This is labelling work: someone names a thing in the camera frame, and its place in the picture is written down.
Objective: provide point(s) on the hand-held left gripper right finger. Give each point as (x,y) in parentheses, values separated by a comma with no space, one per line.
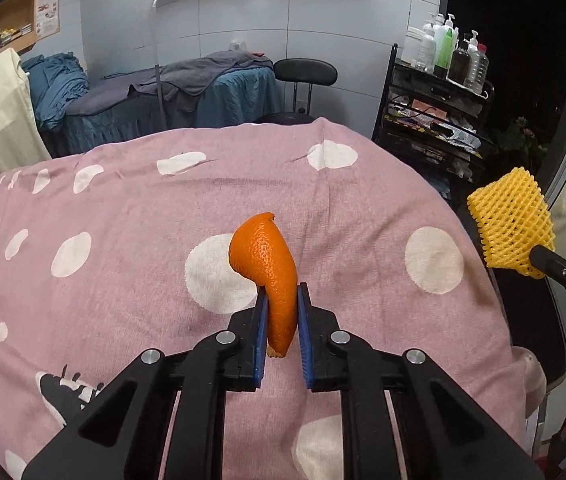
(304,340)

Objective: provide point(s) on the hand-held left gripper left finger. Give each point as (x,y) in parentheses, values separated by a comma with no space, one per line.
(262,340)

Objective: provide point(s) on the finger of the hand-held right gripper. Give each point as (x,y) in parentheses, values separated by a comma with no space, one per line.
(563,272)

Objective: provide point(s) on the orange peel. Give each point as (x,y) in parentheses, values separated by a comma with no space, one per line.
(268,270)

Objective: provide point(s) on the yellow foam fruit net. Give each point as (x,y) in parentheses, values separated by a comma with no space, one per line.
(510,220)

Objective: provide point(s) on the green potted plant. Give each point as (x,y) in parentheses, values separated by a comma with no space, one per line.
(520,140)

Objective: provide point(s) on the pink polka dot blanket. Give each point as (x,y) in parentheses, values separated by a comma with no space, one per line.
(138,240)

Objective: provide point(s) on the black metal rack cart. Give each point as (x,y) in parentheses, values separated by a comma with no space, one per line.
(433,150)

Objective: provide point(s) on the massage bed with blue cover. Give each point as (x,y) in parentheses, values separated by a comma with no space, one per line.
(243,100)

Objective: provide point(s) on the row of bottles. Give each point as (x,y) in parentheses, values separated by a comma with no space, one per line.
(443,45)

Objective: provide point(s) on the black round-back chair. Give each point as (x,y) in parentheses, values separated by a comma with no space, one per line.
(305,70)

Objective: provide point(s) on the grey towel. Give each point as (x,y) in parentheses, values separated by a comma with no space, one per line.
(203,70)

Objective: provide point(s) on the blue cloth pile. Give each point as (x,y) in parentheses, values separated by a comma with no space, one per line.
(55,90)

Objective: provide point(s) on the wall poster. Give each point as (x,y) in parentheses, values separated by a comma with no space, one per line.
(48,12)

